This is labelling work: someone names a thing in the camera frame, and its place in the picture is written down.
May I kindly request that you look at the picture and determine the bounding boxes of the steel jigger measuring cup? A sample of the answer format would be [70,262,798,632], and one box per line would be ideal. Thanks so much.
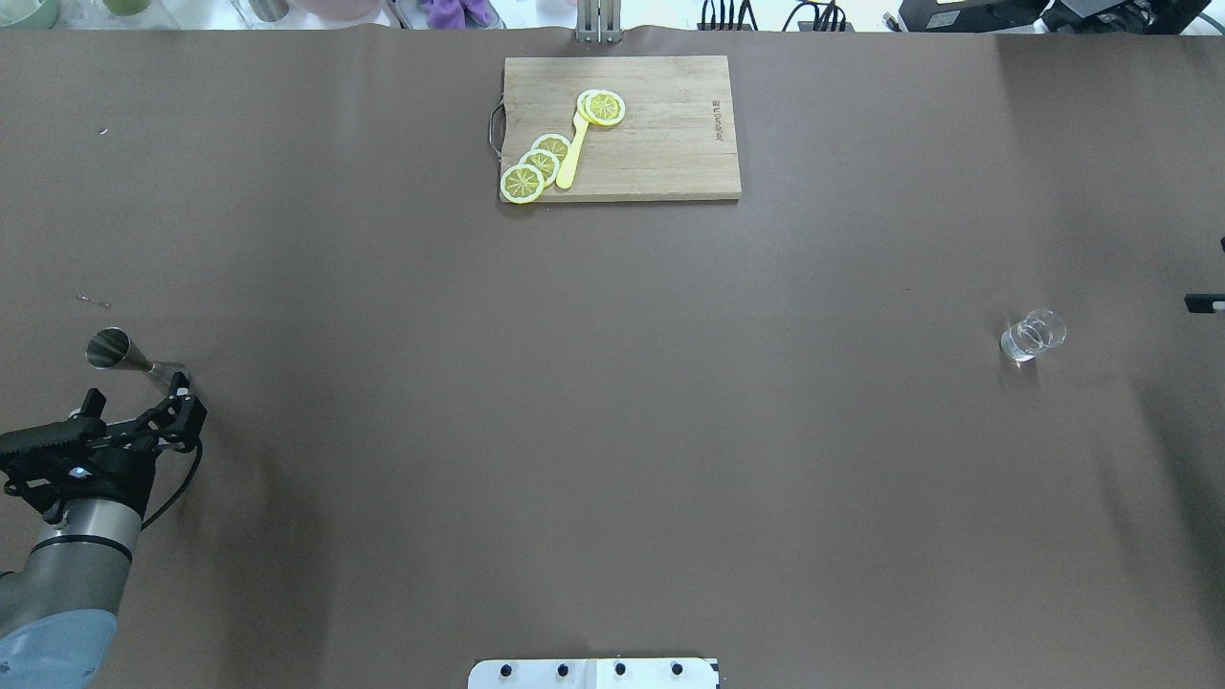
[86,327,192,385]

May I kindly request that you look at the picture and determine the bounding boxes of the lemon slice on knife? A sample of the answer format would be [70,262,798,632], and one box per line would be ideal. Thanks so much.
[576,89,627,126]

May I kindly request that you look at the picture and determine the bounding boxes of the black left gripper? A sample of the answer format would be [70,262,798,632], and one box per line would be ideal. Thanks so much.
[1,371,209,522]

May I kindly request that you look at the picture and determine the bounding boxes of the wooden cutting board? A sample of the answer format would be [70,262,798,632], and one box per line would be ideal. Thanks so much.
[501,56,741,204]

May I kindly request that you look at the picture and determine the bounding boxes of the lemon slice outer end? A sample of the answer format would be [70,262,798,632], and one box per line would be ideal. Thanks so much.
[499,163,548,205]

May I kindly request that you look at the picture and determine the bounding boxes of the green cup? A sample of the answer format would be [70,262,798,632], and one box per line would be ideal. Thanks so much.
[0,0,60,29]

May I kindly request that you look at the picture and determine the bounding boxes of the lemon slice middle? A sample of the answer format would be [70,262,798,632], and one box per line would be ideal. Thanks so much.
[519,147,564,188]

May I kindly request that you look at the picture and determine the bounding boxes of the purple cloth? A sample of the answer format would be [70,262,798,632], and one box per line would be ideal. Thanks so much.
[417,0,501,29]

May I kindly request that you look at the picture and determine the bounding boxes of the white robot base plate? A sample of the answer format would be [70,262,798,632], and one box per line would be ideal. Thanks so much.
[467,656,722,688]

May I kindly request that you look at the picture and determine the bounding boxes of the lemon slice inner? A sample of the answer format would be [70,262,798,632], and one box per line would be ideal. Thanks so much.
[532,132,570,162]

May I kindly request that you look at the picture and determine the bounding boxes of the clear glass beaker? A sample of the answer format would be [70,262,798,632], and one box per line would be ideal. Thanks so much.
[1000,308,1068,365]

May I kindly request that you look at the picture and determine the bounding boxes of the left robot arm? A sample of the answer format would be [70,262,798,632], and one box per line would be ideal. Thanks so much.
[1,370,207,688]

